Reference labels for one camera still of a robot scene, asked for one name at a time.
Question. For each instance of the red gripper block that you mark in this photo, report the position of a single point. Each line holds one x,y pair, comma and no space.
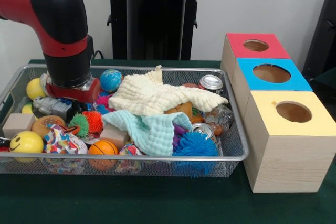
76,94

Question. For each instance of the clear packet of orange snacks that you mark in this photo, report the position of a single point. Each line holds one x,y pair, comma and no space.
220,120

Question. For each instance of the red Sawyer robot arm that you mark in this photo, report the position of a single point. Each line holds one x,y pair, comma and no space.
52,24

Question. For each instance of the wooden box with three holes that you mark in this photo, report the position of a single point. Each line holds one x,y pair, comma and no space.
288,155

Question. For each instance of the blue green globe ball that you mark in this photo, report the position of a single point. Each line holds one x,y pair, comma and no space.
111,79

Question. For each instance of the toy hamburger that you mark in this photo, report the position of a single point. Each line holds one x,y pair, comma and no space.
42,127

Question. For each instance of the small orange basketball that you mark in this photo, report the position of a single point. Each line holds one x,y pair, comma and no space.
103,148

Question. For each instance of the plain wooden cube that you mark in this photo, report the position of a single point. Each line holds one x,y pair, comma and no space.
17,125

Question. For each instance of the yellow smiley ball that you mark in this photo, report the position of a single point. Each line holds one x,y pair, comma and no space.
26,141

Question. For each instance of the cream waffle cloth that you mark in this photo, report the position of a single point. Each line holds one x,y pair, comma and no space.
157,98

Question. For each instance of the mint waffle cloth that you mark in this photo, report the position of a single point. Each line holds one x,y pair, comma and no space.
155,134

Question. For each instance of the blue furry monster toy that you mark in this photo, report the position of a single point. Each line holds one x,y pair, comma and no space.
195,146

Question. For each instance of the dark green side table cloth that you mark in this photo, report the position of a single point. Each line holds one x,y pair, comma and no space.
324,87

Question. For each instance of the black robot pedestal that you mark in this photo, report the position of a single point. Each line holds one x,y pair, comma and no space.
157,24

